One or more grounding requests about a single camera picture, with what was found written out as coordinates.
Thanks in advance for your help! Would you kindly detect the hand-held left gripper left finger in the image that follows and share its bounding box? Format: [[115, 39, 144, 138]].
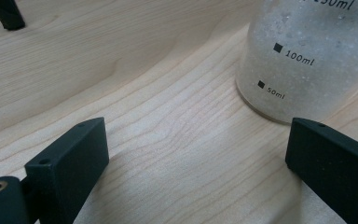
[[20, 117, 110, 224]]

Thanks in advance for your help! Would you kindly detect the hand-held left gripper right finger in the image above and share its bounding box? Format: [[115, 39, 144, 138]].
[[284, 117, 358, 224]]

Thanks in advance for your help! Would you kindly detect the frosted plastic measuring cup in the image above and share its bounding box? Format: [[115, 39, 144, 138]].
[[235, 0, 358, 125]]

